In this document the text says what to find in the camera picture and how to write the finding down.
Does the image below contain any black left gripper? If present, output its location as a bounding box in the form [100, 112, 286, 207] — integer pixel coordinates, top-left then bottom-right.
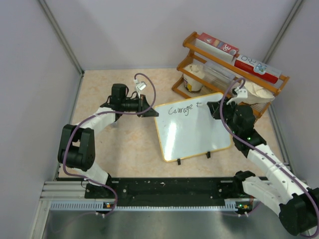
[122, 95, 158, 118]

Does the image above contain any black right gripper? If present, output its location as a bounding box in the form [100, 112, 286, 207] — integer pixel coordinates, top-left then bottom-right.
[208, 97, 240, 135]

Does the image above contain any yellow framed whiteboard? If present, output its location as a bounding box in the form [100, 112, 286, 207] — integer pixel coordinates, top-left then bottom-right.
[155, 93, 232, 162]

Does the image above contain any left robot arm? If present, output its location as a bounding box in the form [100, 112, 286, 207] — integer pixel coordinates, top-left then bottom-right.
[57, 81, 159, 198]

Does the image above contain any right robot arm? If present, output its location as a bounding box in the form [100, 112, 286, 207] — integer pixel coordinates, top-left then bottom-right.
[207, 101, 319, 236]

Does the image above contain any metal whiteboard stand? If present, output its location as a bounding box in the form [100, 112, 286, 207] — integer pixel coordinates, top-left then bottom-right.
[176, 151, 212, 166]

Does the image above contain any clear plastic box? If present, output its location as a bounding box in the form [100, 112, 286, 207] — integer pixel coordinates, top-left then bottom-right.
[203, 62, 235, 88]

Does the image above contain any white container left shelf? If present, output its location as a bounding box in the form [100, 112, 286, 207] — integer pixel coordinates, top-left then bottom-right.
[183, 63, 206, 92]

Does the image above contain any orange wooden shelf rack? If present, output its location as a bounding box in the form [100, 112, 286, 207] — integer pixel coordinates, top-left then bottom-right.
[172, 32, 290, 119]

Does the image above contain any white paper bag right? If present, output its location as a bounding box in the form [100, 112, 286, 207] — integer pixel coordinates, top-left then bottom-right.
[243, 80, 275, 105]

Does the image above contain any red white wrap box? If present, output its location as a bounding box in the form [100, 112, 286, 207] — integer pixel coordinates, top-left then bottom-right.
[234, 55, 282, 84]

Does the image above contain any red foil box upper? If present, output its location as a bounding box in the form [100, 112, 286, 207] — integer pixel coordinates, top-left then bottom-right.
[195, 33, 239, 62]

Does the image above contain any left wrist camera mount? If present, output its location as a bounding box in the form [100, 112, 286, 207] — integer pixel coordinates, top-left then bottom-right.
[134, 79, 147, 98]

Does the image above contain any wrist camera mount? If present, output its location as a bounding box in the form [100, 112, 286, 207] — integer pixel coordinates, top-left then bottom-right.
[134, 79, 147, 98]
[226, 87, 248, 105]

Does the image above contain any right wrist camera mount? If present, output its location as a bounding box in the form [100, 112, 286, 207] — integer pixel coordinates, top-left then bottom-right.
[226, 87, 248, 105]

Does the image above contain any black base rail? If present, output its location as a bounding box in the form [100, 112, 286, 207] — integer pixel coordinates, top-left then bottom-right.
[84, 177, 255, 209]

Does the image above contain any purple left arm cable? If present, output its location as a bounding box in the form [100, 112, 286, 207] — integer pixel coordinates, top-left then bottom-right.
[62, 73, 157, 215]

